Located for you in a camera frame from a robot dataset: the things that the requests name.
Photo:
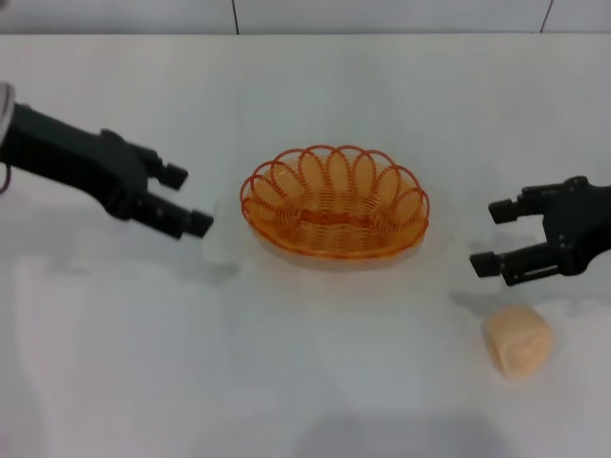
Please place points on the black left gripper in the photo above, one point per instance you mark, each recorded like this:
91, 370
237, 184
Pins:
95, 162

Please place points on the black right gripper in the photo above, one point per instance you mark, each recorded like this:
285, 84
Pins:
577, 224

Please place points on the beige bread roll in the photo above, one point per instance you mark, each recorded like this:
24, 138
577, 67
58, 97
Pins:
520, 343

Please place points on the orange woven plastic basket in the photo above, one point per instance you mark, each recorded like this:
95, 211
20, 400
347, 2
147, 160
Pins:
329, 234

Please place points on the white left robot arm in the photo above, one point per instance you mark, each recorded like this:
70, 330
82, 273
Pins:
5, 110

